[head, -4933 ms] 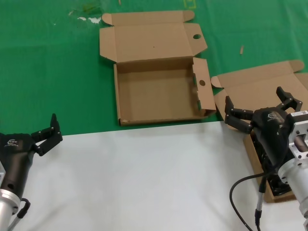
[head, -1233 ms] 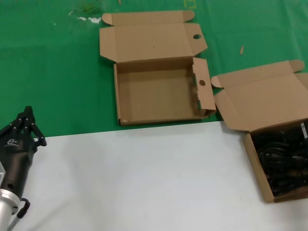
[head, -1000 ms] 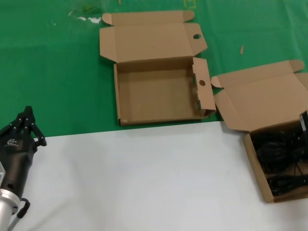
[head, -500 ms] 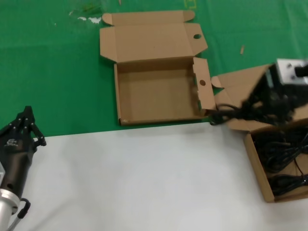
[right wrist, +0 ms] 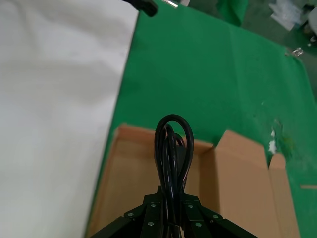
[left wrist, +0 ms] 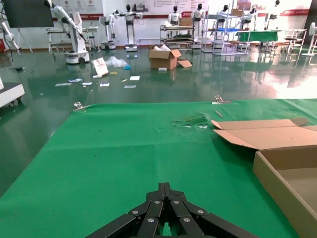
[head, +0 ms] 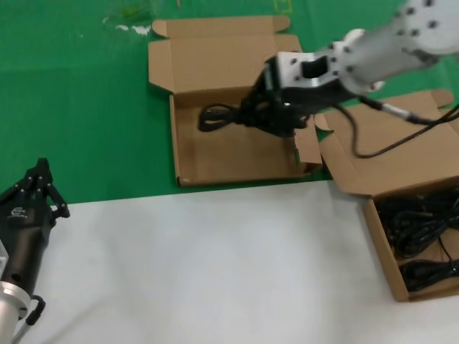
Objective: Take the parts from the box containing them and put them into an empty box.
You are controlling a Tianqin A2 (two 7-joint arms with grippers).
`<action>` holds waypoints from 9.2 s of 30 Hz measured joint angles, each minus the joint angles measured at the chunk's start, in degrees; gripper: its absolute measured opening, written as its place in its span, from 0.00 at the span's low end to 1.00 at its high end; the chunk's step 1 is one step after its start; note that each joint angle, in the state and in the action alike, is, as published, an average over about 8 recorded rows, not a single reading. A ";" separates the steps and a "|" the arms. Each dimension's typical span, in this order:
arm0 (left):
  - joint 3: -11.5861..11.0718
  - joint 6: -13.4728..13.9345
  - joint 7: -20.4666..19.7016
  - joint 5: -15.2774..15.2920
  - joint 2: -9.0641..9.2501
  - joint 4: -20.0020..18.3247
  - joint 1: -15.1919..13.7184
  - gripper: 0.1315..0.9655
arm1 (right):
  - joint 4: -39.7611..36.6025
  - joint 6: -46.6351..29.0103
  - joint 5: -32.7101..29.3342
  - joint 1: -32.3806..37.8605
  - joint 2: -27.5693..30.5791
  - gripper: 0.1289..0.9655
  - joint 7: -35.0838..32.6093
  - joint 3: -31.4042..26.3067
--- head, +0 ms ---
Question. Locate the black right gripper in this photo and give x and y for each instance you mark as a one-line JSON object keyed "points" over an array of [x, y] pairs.
{"points": [[315, 96]]}

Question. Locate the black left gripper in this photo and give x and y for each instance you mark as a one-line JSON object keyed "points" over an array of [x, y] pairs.
{"points": [[23, 236]]}

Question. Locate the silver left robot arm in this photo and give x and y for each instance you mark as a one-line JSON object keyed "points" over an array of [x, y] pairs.
{"points": [[10, 311]]}

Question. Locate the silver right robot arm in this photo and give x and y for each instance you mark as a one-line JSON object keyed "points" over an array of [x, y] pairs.
{"points": [[394, 39]]}

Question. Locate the cardboard box with round holes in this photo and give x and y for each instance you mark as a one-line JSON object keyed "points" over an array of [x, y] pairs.
{"points": [[222, 61]]}

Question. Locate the green table mat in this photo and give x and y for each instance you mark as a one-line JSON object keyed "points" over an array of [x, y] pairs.
{"points": [[71, 107]]}

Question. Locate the clear plastic film scrap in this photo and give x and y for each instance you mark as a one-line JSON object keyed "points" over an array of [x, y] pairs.
{"points": [[138, 28]]}

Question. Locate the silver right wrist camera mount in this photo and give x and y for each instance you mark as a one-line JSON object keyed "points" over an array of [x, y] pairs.
{"points": [[308, 71]]}

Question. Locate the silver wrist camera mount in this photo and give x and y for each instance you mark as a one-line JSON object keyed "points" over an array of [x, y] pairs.
{"points": [[308, 71], [3, 263]]}

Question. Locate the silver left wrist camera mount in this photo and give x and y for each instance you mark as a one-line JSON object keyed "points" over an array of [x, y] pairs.
{"points": [[3, 263]]}

